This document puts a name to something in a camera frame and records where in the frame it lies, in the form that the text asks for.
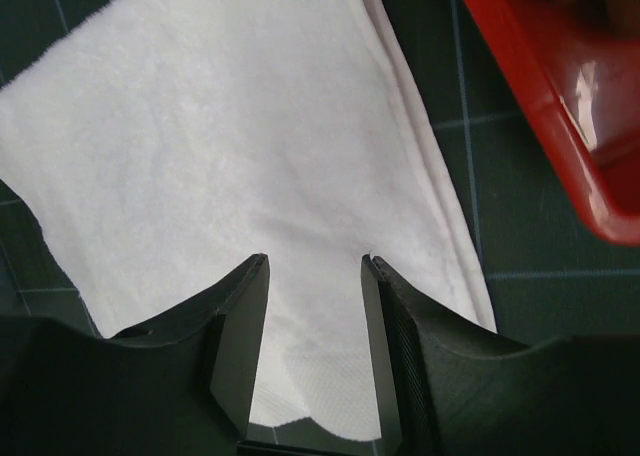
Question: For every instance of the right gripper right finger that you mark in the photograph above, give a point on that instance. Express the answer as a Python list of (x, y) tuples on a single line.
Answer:
[(446, 386)]

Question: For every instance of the red plastic bin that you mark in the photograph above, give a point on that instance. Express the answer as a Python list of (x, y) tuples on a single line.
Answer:
[(577, 84)]

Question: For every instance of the large white towel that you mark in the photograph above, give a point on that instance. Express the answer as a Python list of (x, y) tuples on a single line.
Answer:
[(164, 141)]

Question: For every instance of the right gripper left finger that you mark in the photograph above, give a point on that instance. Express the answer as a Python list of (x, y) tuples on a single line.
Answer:
[(180, 383)]

